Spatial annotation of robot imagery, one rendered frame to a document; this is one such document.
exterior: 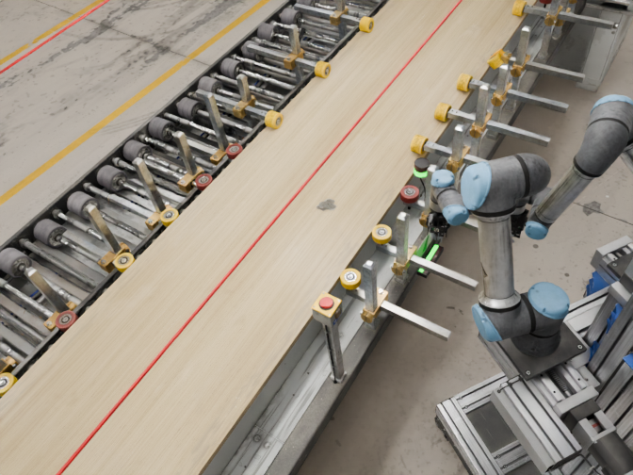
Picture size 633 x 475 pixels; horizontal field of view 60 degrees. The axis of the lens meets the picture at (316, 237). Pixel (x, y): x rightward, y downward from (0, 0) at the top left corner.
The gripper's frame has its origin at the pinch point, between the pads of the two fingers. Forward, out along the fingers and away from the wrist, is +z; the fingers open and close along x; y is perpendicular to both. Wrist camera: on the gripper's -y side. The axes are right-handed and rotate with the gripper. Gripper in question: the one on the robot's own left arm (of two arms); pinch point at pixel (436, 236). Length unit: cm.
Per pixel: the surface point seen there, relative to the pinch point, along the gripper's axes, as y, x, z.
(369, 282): 30.2, -21.1, -7.5
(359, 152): -49, -39, 5
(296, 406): 64, -45, 33
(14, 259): 30, -179, 10
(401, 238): 6.6, -12.8, -4.2
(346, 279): 22.1, -31.9, 4.8
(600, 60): -226, 96, 69
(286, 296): 33, -53, 5
